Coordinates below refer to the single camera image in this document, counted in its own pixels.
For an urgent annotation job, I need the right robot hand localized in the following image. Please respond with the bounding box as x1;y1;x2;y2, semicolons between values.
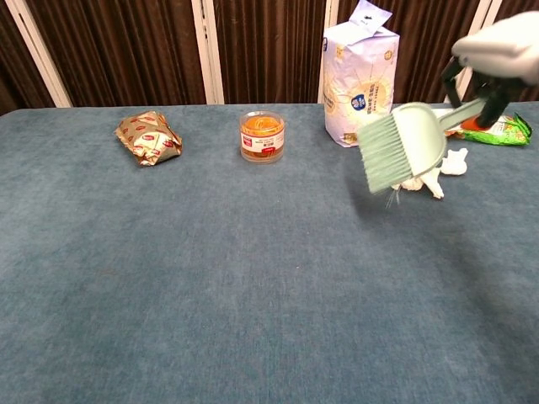
440;11;539;129

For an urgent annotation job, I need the green hand brush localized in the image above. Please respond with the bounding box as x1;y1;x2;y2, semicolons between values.
356;97;488;210

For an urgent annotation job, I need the white tissue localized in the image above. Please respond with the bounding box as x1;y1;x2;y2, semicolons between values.
390;147;470;199

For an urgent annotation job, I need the green snack bag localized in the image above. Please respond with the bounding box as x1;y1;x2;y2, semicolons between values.
430;108;534;147

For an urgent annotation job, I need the tall lavender paper bag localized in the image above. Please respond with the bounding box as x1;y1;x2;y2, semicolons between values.
320;0;401;149

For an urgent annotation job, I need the clear round orange container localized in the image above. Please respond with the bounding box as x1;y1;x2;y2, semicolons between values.
238;110;286;164

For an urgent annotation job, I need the gold foil snack packet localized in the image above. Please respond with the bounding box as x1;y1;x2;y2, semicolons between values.
114;110;184;167

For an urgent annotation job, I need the dark brown curtain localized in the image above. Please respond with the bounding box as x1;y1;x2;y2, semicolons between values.
0;0;539;117

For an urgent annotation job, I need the blue-green table cloth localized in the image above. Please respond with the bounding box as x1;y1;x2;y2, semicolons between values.
0;103;539;404

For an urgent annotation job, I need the white frame post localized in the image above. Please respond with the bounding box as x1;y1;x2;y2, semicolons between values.
322;0;340;43
190;0;226;105
4;0;73;109
444;0;494;104

